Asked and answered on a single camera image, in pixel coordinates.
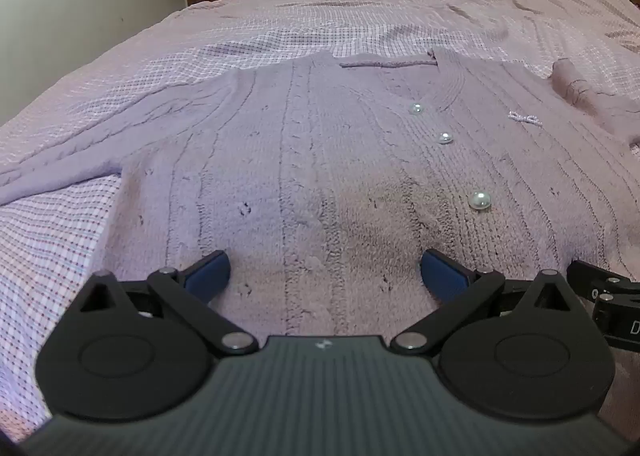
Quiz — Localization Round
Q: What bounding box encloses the pink checked bed sheet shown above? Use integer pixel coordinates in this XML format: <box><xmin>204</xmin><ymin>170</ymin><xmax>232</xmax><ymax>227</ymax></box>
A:
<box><xmin>0</xmin><ymin>0</ymin><xmax>640</xmax><ymax>443</ymax></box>

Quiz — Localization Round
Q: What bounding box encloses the lilac knit cardigan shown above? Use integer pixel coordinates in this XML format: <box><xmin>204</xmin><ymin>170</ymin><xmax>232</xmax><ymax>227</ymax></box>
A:
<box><xmin>0</xmin><ymin>47</ymin><xmax>640</xmax><ymax>337</ymax></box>

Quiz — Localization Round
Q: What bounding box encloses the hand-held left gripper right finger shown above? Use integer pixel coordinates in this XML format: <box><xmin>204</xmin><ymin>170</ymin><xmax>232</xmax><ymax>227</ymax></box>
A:
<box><xmin>390</xmin><ymin>249</ymin><xmax>581</xmax><ymax>356</ymax></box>

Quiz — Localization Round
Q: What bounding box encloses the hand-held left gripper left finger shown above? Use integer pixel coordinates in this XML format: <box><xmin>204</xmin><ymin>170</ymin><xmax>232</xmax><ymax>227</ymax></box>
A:
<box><xmin>75</xmin><ymin>250</ymin><xmax>260</xmax><ymax>356</ymax></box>

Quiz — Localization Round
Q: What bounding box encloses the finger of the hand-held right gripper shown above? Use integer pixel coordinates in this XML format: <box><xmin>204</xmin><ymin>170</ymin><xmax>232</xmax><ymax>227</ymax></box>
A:
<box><xmin>568</xmin><ymin>260</ymin><xmax>640</xmax><ymax>304</ymax></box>

